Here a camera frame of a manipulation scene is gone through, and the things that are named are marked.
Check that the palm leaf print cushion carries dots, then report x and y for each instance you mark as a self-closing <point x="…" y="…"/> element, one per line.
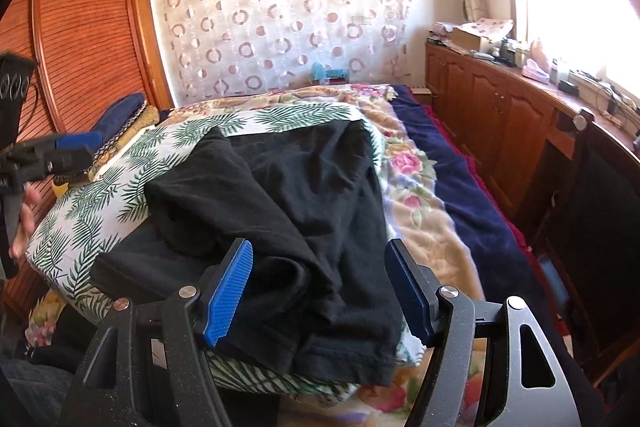
<point x="100" y="207"/>

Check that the navy blue pillow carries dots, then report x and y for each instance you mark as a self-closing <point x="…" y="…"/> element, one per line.
<point x="122" y="112"/>

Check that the pink tissue box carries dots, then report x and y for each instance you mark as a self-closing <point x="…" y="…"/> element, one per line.
<point x="536" y="71"/>

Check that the small black box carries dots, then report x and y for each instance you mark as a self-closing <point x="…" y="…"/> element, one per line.
<point x="568" y="87"/>

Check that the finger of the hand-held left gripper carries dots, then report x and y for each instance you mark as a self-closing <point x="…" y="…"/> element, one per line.
<point x="72" y="167"/>
<point x="77" y="142"/>

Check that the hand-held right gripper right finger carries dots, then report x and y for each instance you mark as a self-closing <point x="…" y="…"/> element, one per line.
<point x="410" y="292"/>

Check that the black t-shirt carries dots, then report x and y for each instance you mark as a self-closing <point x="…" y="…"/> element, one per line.
<point x="300" y="207"/>

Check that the dark wooden chair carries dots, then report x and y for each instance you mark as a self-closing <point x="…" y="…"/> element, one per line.
<point x="600" y="207"/>

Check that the circle pattern sheer curtain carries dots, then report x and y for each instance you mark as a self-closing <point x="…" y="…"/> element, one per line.
<point x="275" y="17"/>

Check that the person's left hand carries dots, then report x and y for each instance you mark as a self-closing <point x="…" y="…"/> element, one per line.
<point x="29" y="217"/>

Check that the dark grey cloth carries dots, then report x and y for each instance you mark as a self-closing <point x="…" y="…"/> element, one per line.
<point x="30" y="387"/>

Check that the wooden cabinet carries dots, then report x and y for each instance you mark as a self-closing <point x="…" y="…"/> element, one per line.
<point x="500" y="107"/>

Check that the floral blanket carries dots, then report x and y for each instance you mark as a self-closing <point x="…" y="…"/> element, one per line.
<point x="425" y="227"/>

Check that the cardboard box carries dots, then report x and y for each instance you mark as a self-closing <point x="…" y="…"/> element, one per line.
<point x="472" y="38"/>

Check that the assorted bottles and clutter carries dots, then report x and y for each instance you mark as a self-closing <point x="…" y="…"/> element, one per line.
<point x="510" y="49"/>

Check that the wooden headboard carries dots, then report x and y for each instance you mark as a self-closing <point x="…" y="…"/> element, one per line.
<point x="90" y="17"/>

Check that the blue plastic object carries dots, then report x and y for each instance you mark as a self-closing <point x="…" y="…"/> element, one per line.
<point x="322" y="72"/>

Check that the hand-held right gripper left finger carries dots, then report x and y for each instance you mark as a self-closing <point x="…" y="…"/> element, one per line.
<point x="227" y="292"/>

